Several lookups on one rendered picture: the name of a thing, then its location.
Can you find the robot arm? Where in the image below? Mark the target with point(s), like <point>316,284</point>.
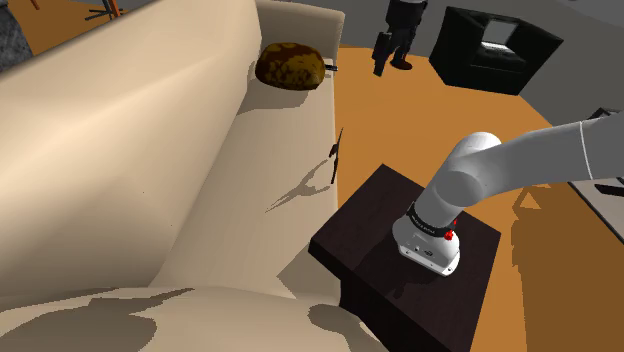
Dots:
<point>468,170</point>

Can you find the thin black scissors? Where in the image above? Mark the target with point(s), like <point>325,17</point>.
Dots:
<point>336,158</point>

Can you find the dark brown robot stand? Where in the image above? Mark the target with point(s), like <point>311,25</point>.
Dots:
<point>375,214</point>

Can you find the small black remote control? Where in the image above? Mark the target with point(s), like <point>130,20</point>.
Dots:
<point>332,67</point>

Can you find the brown mottled cushion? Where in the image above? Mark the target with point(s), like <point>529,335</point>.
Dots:
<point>290,66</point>

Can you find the dark standing figure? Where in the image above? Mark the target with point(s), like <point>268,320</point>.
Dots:
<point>397,34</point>

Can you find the beige sofa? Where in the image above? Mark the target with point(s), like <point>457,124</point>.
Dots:
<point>146,146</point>

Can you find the black armchair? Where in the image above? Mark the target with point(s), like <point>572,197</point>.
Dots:
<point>458,48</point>

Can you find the grey low table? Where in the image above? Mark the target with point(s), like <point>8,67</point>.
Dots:
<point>604,204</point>

